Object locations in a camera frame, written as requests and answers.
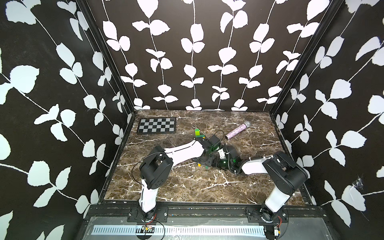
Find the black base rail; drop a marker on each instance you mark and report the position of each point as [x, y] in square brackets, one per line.
[164, 212]

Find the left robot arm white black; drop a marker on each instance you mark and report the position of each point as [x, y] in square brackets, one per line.
[156, 167]

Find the purple glitter microphone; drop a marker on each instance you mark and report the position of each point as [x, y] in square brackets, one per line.
[237, 130]

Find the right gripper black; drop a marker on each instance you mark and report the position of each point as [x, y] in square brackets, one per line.
[217, 164]

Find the white perforated strip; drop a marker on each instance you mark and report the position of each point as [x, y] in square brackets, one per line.
[138, 230]

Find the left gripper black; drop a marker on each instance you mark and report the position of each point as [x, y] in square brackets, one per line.
[210, 162]

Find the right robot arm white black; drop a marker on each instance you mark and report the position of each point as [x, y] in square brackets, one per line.
[285, 173]

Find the black white checkerboard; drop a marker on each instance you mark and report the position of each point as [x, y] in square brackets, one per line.
[150, 126]

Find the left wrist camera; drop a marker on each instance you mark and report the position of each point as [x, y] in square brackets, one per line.
[215, 142]

